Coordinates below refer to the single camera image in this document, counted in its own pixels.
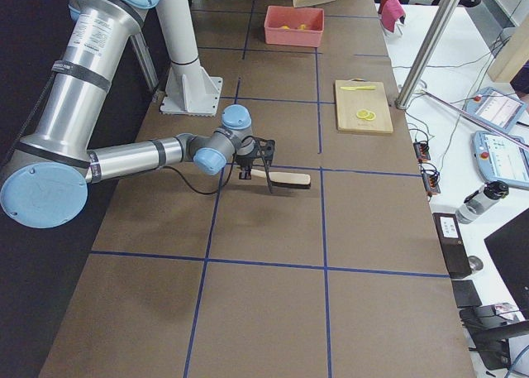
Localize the lower orange circuit board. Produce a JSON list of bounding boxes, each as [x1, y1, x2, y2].
[[421, 169, 441, 196]]

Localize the red folded cloth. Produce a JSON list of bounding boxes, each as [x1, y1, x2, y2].
[[378, 0, 406, 33]]

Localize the black box with label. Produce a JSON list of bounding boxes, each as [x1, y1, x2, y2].
[[432, 213, 471, 279]]

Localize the yellow plastic knife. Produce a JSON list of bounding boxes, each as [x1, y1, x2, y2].
[[340, 85, 376, 91]]

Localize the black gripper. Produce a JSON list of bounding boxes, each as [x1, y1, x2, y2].
[[236, 142, 255, 180]]

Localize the front toy lemon slice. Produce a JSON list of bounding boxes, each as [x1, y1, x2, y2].
[[363, 111, 376, 121]]

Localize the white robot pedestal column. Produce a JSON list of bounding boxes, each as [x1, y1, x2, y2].
[[156, 0, 223, 117]]

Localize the wooden cutting board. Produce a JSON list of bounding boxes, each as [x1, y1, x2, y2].
[[335, 80, 393, 134]]

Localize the metal camera pole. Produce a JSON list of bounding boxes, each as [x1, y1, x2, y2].
[[395, 0, 460, 110]]

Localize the upper orange circuit board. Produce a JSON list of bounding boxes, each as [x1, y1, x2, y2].
[[413, 141, 431, 162]]

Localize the beige brush black bristles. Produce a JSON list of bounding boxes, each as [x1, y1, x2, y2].
[[250, 169, 311, 189]]

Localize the pink plastic bin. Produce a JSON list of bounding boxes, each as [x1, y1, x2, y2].
[[264, 6, 325, 48]]

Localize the upper teach pendant tablet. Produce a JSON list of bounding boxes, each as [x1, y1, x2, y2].
[[464, 87, 527, 133]]

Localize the rear toy lemon slice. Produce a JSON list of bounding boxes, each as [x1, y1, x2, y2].
[[356, 109, 370, 119]]

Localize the black computer monitor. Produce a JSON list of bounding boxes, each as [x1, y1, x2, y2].
[[484, 213, 528, 318]]

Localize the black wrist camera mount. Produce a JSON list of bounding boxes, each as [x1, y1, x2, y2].
[[249, 136, 275, 165]]

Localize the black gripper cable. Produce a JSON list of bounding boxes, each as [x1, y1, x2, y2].
[[160, 136, 274, 196]]

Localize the toy lemon slice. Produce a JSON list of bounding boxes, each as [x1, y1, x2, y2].
[[363, 111, 376, 121], [356, 109, 370, 119]]

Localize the clear water bottle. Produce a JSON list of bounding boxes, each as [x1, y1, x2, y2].
[[455, 180, 509, 224]]

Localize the orange circuit board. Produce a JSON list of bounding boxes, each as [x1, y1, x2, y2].
[[413, 141, 431, 162], [421, 169, 441, 196]]

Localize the lower teach pendant tablet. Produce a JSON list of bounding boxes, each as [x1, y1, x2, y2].
[[472, 131, 528, 189]]

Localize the teach pendant tablet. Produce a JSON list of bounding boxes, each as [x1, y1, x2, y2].
[[464, 87, 527, 133], [472, 131, 528, 189]]

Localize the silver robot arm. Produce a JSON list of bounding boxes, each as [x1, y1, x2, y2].
[[1, 0, 259, 228]]

